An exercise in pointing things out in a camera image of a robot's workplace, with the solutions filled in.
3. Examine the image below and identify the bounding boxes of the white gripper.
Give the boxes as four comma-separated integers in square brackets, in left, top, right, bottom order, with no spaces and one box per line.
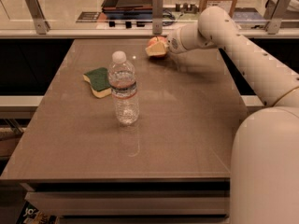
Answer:
[146,28,187,57]

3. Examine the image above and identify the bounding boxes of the red apple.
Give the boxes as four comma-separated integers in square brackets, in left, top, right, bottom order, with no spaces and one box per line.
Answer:
[148,36,168,49]

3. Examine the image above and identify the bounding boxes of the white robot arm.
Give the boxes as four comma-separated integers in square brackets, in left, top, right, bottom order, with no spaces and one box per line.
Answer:
[146,7,299,224]

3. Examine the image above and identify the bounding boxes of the clear plastic water bottle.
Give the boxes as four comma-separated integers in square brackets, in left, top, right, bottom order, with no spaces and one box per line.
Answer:
[108,51,139,126]

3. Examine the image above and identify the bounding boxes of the dark tray stack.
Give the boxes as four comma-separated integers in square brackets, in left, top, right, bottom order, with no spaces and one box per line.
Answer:
[101,0,163,15]

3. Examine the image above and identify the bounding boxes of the green and yellow sponge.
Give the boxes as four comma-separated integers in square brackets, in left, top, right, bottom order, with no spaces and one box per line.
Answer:
[83,67,111,98]

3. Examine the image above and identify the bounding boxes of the grey table drawer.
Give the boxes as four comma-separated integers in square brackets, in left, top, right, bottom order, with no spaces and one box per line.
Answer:
[25,192,230,217]

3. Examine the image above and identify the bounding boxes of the printed bag under table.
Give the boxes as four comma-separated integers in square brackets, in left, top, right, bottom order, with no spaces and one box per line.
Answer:
[16,202,60,224]

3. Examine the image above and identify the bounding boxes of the middle metal glass bracket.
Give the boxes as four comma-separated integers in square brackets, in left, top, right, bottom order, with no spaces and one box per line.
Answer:
[152,0,164,35]

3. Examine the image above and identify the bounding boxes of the metal glass bracket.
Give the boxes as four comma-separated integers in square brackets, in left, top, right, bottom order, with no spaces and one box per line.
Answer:
[152,0,164,35]
[263,0,291,35]
[25,0,50,35]

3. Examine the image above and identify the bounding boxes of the left metal glass bracket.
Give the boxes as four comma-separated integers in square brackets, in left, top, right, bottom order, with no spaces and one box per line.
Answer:
[25,0,50,35]

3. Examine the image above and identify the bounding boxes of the right metal glass bracket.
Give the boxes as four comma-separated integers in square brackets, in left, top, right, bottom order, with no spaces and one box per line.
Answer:
[263,0,291,35]

